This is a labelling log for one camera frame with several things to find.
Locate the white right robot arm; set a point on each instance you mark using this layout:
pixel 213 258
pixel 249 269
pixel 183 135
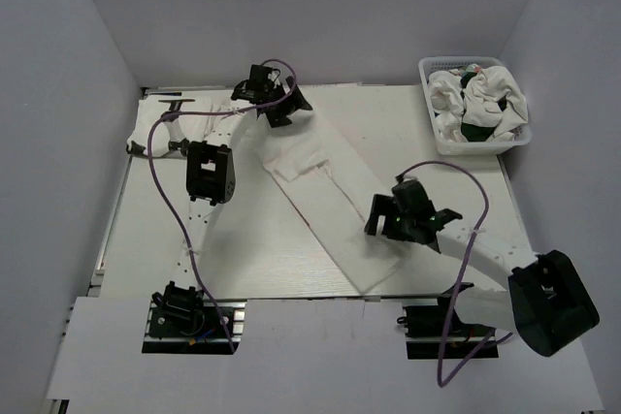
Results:
pixel 542 298

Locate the white t-shirt green trim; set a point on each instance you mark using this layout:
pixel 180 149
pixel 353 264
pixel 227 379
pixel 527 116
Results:
pixel 332 188

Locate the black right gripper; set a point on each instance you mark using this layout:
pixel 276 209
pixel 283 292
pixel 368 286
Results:
pixel 384 206

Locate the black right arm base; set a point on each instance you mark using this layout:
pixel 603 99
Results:
pixel 423 325

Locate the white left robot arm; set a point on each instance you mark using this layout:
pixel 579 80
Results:
pixel 207 139

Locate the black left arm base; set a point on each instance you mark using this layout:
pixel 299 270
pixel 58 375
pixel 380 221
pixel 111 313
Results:
pixel 183 321

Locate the folded white t-shirt black print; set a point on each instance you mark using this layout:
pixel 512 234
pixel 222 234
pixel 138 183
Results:
pixel 165 128

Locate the white t-shirt cartoon print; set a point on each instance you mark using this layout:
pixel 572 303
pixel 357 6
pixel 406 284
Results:
pixel 475 104

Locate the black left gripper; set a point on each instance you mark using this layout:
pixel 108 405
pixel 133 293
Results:
pixel 291 107

